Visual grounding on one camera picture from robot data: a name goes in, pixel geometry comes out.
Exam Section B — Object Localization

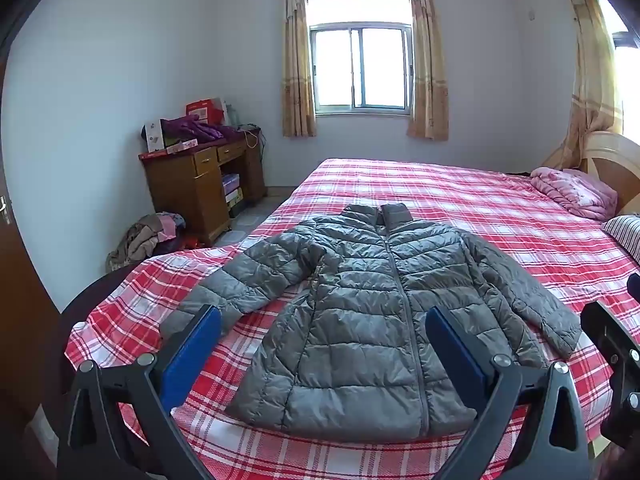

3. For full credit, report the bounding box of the bed with red plaid sheet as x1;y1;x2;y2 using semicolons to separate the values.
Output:
65;157;640;480

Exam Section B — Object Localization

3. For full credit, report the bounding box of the striped pillow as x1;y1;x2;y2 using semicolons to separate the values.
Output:
601;214;640;265

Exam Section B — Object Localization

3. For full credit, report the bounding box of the pile of clothes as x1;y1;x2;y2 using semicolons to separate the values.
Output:
106;212;188;272

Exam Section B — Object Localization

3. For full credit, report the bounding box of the sliding glass window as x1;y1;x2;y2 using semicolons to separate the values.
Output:
306;0;415;115

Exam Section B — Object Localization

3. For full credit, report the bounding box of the wooden desk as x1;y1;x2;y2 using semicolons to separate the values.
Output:
139;130;267;247

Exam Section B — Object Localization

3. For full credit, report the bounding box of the grey puffer jacket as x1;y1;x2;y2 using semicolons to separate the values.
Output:
160;203;582;443

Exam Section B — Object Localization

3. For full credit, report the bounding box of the thin desk cable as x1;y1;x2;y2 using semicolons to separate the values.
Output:
242;124;267;160

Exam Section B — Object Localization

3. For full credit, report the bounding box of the beige patterned curtain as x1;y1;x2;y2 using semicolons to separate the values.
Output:
280;0;317;137
406;0;449;141

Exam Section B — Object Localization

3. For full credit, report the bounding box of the long beige curtain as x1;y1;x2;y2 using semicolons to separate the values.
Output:
542;0;626;171

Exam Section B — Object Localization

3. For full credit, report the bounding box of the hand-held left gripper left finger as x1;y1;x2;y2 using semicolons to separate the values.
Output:
57;304;222;480

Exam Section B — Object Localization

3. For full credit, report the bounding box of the white printed carton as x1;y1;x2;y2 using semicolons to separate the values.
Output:
142;119;168;153

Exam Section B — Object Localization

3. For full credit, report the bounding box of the pink quilt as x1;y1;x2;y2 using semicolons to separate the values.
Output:
530;166;620;221

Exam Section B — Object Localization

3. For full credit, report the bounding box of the red cardboard box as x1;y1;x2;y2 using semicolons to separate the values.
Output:
186;98;224;126

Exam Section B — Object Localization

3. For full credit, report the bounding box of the bright side window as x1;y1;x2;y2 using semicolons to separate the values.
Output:
597;0;640;51

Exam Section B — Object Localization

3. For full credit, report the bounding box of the dark wooden footboard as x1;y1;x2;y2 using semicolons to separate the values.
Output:
42;241;241;461

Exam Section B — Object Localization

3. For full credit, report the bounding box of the brown wooden door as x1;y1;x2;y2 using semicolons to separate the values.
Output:
0;160;58;411

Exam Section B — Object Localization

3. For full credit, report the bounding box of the wooden headboard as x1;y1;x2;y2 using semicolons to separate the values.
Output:
580;131;640;216

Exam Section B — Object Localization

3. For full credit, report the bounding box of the purple padded jacket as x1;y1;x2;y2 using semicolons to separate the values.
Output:
159;115;241;143

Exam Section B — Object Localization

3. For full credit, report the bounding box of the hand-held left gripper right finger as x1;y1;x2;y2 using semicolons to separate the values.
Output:
424;306;593;480

